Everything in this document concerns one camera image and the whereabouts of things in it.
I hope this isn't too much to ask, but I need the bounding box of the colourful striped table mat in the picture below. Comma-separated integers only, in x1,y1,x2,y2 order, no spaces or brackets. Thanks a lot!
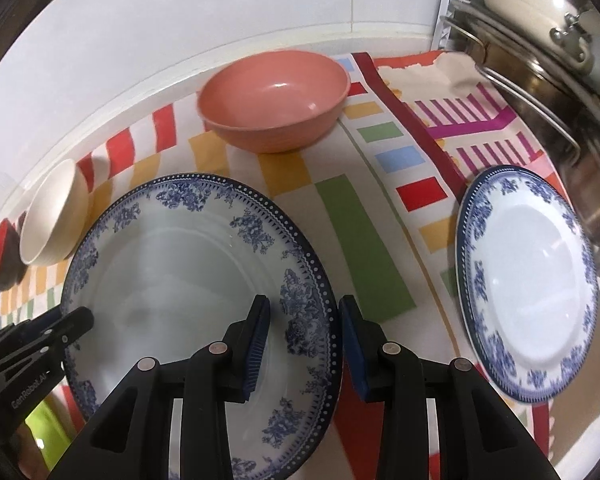
0,50,556,480

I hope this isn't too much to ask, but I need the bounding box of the stainless steel dish rack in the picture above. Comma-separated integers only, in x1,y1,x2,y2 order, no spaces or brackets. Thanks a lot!
450,2,600,281

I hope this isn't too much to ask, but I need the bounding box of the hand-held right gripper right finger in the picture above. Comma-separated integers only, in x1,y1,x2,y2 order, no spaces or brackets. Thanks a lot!
340,295,571,480

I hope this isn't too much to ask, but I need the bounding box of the large blue floral plate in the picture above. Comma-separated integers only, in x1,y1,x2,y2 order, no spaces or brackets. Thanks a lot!
60,174,342,480

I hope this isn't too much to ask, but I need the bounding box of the small blue floral plate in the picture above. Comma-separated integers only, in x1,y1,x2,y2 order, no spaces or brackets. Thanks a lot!
455,165,600,405

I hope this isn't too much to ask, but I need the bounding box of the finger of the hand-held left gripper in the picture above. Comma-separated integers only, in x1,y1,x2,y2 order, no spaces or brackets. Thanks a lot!
0,305,65,358
0,307,96,377

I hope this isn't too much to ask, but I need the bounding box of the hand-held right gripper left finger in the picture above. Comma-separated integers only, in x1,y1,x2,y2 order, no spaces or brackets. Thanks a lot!
67,294,273,480

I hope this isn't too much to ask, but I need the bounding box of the green plastic item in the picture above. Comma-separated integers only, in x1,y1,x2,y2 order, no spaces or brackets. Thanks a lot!
26,394,70,463

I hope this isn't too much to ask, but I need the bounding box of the white plastic rack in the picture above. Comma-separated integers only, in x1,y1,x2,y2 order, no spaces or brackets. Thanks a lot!
432,0,490,53

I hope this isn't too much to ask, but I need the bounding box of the red and black bowl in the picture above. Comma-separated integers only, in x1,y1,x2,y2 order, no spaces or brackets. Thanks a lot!
0,210,31,292

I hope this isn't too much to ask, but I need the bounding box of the pink bowl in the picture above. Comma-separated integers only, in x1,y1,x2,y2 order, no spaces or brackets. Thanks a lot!
196,50,352,155

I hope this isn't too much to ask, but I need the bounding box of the cream bowl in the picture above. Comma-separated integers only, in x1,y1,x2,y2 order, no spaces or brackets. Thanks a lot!
19,159,91,267

